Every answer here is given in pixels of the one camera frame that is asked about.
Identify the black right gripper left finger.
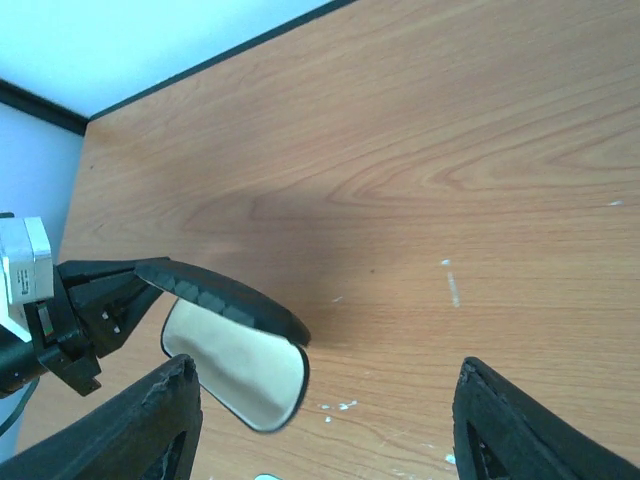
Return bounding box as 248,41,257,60
1,354,202,479

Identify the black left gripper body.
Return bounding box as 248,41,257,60
29,272,101,397

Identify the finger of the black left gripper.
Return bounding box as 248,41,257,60
69,274,162,358
55,257,169,290

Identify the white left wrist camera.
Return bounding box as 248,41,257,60
1,216,54,342

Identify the light blue cleaning cloth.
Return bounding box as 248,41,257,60
254,474,280,480

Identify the black checkered glasses case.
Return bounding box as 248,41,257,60
136,259,311,433

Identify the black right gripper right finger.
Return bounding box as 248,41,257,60
452,357,639,479

